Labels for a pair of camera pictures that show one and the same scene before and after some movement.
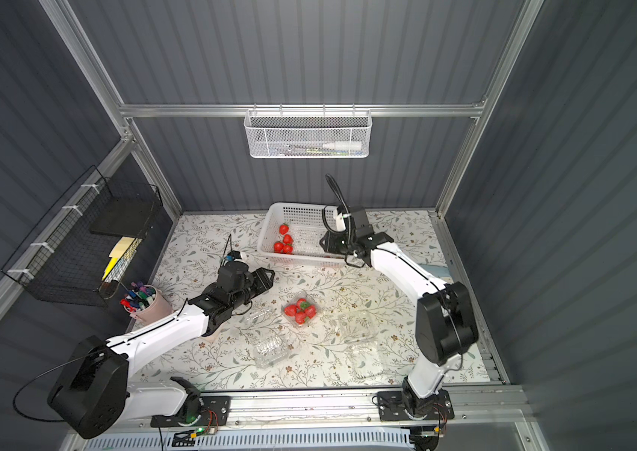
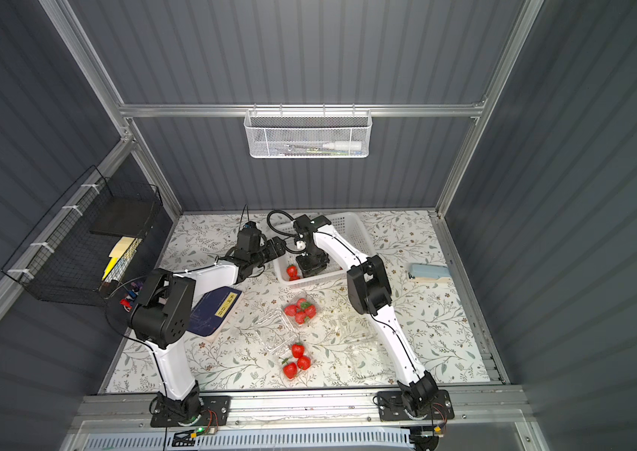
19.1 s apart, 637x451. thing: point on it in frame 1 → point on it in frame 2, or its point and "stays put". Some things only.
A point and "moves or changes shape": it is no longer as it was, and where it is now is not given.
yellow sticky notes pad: (117, 252) stays put
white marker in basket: (343, 146) stays put
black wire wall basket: (82, 251) stays put
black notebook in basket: (128, 216) stays put
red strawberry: (310, 311) stays put
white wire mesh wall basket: (308, 133) stays put
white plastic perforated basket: (291, 233) moves or changes shape
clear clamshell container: (269, 334) → (297, 363)
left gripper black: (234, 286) → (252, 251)
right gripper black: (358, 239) → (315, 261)
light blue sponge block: (439, 271) stays put
